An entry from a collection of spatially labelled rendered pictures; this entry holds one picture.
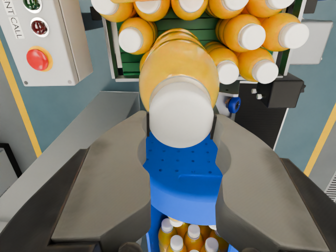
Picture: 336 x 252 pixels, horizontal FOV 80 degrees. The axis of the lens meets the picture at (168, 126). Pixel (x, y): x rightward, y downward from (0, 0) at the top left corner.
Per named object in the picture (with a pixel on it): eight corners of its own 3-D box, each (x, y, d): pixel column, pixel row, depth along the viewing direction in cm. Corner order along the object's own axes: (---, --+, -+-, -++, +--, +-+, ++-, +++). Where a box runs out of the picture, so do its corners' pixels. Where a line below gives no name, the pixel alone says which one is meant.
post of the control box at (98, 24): (136, 18, 130) (53, 35, 43) (135, 11, 128) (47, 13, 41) (142, 18, 130) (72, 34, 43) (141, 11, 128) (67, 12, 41)
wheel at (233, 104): (226, 114, 53) (233, 116, 52) (228, 98, 51) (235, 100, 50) (233, 108, 56) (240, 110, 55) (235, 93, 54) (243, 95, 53)
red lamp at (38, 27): (36, 34, 34) (31, 35, 33) (31, 20, 33) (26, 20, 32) (49, 34, 34) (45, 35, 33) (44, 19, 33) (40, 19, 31)
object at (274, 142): (196, 211, 220) (197, 223, 207) (214, 74, 145) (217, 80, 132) (244, 213, 219) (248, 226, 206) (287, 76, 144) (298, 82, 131)
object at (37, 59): (34, 69, 37) (29, 71, 36) (26, 48, 35) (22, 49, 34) (53, 69, 36) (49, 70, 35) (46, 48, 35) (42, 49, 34)
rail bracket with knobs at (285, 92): (246, 94, 58) (259, 109, 49) (250, 68, 55) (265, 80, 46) (281, 93, 58) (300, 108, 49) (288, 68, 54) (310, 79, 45)
